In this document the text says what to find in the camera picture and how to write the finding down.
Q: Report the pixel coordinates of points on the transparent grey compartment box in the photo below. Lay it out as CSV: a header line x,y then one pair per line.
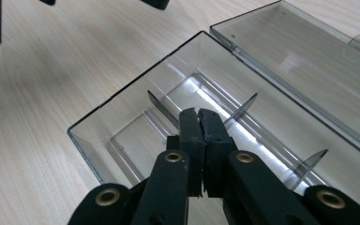
x,y
131,137

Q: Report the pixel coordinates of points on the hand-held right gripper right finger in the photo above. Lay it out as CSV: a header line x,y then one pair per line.
x,y
215,146

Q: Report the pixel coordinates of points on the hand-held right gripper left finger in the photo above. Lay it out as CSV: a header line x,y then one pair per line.
x,y
193,146

